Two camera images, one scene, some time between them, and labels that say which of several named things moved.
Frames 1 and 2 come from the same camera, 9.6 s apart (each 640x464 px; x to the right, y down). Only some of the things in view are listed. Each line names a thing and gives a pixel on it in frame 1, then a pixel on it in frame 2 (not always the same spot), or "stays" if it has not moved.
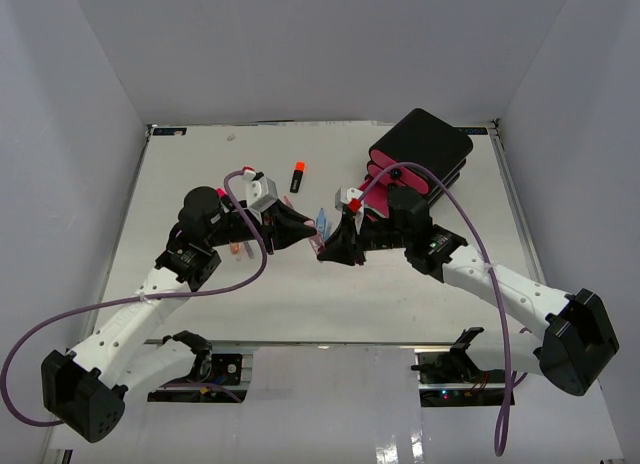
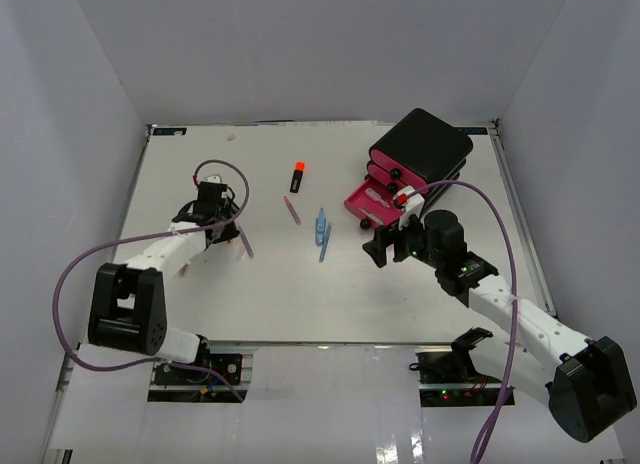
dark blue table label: (169, 131) stays
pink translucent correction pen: (316, 240) to (376, 197)
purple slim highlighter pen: (248, 249) stays
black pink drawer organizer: (421, 151) stays
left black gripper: (288, 225) to (232, 231)
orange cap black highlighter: (298, 175) stays
